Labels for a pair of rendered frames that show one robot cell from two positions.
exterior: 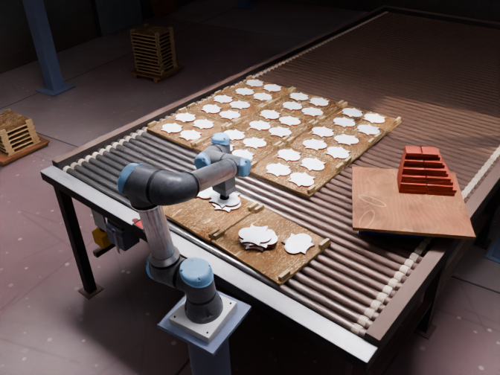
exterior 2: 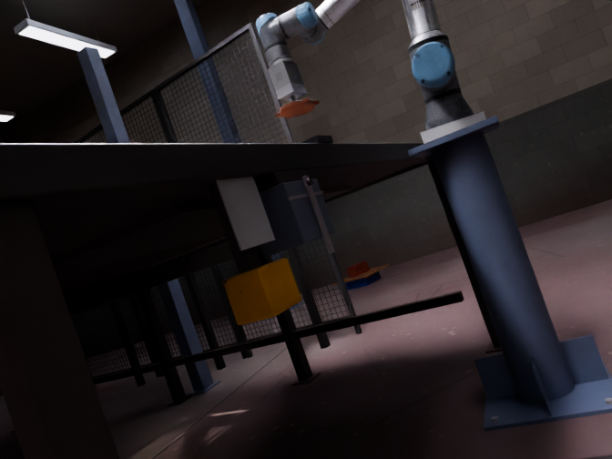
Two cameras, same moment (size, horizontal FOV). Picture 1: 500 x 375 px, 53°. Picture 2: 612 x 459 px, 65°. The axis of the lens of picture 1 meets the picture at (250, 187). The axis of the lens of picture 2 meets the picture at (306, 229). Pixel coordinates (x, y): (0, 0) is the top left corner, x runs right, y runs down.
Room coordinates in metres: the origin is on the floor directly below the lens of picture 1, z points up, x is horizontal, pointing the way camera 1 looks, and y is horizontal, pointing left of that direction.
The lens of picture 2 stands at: (2.18, 1.63, 0.72)
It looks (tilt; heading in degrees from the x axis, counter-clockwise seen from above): 1 degrees up; 260
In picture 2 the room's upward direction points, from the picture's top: 19 degrees counter-clockwise
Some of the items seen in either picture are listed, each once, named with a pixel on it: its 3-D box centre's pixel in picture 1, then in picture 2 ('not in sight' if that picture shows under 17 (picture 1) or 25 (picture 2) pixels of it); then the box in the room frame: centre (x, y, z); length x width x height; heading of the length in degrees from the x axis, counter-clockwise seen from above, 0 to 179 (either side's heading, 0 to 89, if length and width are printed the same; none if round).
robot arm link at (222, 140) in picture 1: (220, 147); (271, 33); (1.80, 0.11, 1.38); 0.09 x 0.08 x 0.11; 150
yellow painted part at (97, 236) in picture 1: (100, 225); (247, 247); (2.14, 0.81, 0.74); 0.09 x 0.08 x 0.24; 49
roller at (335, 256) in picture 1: (223, 204); not in sight; (2.07, 0.14, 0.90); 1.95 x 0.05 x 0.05; 49
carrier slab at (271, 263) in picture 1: (270, 242); not in sight; (1.72, -0.08, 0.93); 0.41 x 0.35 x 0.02; 45
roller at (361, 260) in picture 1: (230, 199); not in sight; (2.11, 0.10, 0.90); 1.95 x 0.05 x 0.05; 49
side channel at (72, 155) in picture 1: (269, 65); not in sight; (4.01, -0.20, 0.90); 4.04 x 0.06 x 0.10; 139
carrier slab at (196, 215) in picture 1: (206, 207); not in sight; (2.01, 0.22, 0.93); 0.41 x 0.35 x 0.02; 47
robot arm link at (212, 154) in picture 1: (211, 159); (300, 21); (1.71, 0.15, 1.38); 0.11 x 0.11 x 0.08; 60
